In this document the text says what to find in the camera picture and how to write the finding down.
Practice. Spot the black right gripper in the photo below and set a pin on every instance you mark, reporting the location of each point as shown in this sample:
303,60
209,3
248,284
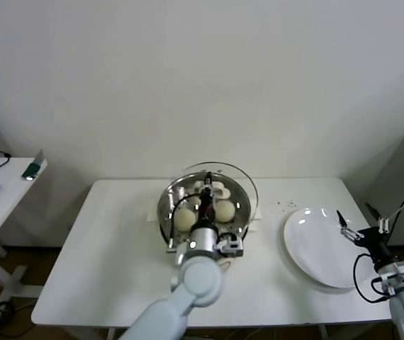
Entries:
374,241

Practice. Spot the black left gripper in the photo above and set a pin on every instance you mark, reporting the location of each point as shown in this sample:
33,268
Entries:
205,212

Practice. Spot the round glass pot lid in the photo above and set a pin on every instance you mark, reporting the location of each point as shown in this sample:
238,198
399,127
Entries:
239,184

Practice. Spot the perforated steel steamer basket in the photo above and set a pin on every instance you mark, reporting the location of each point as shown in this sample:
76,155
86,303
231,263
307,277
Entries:
184,237

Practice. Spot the white oval plate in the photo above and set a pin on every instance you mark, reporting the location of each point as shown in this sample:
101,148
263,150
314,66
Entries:
312,241

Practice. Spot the brown crumb scatter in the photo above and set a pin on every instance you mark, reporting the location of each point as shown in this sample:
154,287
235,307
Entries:
283,204

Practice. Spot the white side table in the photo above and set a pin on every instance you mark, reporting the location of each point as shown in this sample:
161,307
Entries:
7,191

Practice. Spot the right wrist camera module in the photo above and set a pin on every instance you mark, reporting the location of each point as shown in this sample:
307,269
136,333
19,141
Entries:
400,269

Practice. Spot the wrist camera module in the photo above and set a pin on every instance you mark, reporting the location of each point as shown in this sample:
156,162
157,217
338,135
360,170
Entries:
400,269
230,246

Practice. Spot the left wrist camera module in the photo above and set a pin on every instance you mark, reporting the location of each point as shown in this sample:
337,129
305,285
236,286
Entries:
230,246

